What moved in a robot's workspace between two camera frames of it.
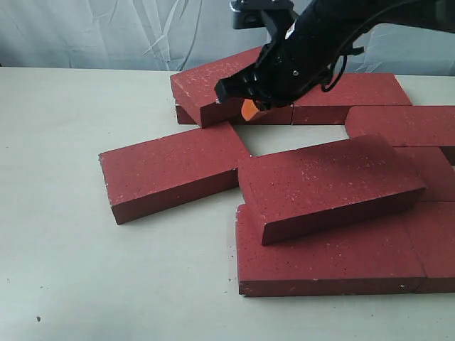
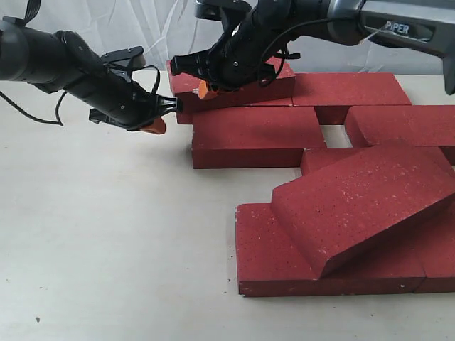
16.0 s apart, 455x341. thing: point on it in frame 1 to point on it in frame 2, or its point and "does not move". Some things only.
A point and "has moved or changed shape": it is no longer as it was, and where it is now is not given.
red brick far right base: [318, 107] does not move
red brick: [311, 190] has moved or changed shape
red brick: [151, 177] to [254, 137]
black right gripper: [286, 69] to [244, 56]
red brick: [199, 83] has moved or changed shape
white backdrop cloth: [169, 35] does not move
